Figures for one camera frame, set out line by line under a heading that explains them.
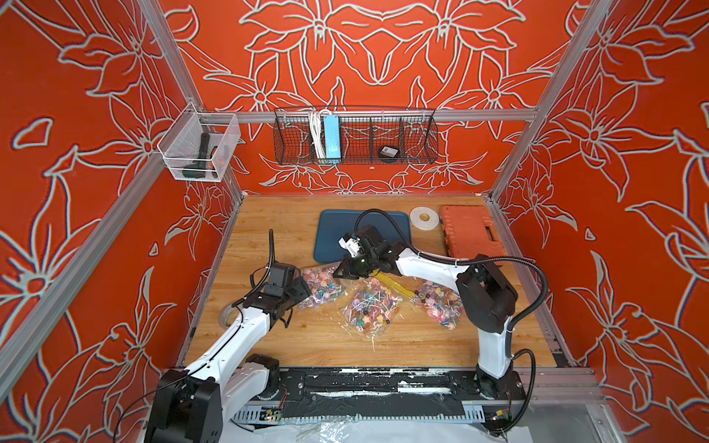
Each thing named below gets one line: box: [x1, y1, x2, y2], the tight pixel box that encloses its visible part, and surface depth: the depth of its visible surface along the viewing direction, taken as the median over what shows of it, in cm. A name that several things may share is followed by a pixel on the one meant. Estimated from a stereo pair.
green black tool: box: [181, 132, 211, 180], surface depth 83 cm
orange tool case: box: [440, 203, 505, 267], surface depth 104 cm
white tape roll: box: [409, 206, 440, 231], surface depth 112 cm
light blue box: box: [323, 114, 341, 159], surface depth 91 cm
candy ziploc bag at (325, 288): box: [299, 263, 349, 310], surface depth 90 cm
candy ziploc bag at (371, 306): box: [342, 277, 406, 351], surface depth 87 cm
